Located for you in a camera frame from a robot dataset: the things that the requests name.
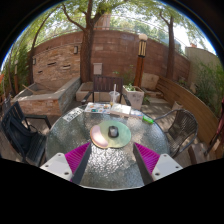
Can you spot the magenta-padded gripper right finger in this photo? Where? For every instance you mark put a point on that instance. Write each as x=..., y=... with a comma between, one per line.
x=148, y=158

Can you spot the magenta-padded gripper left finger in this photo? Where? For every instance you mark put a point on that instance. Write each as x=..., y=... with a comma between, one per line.
x=77, y=157

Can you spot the dark grey computer mouse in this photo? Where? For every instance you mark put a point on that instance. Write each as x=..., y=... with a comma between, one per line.
x=113, y=132

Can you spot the small green object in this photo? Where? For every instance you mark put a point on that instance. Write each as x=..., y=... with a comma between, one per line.
x=148, y=119

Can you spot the brown wicker chair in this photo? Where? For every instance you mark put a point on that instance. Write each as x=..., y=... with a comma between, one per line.
x=183, y=128

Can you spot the thin white and blue booklet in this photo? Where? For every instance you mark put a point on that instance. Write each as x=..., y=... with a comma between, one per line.
x=136, y=113

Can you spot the colourful printed sheet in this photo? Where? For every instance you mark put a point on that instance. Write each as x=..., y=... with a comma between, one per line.
x=96, y=108

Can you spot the thick white book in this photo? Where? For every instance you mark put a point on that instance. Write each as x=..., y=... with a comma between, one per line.
x=120, y=109

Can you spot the black metal garden chair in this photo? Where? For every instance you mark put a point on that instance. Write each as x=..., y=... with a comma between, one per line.
x=23, y=136

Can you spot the white square planter with plants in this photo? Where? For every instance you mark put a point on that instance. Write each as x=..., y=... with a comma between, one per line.
x=135, y=96

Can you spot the stone raised garden bed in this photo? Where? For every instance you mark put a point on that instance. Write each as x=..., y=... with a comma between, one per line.
x=43, y=101

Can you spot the curved wooden bench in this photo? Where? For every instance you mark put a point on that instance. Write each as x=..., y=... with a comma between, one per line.
x=190, y=103

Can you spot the clear plastic cup with straw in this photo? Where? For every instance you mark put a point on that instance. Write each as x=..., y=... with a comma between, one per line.
x=114, y=97

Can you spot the dark wooden slatted chair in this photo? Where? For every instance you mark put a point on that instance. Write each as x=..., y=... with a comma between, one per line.
x=106, y=83

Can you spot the large tree trunk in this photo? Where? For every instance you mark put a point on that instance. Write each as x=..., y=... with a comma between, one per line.
x=86, y=50

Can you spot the slim tree trunk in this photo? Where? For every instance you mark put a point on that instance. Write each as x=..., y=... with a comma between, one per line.
x=170, y=50

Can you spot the grey wall utility box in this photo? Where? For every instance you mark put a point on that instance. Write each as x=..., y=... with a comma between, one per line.
x=97, y=68

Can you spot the wooden garden lamp post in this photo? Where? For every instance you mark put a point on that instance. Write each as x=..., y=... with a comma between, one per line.
x=140, y=63

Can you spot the black wall lamp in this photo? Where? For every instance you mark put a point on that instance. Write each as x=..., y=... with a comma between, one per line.
x=75, y=49
x=34, y=61

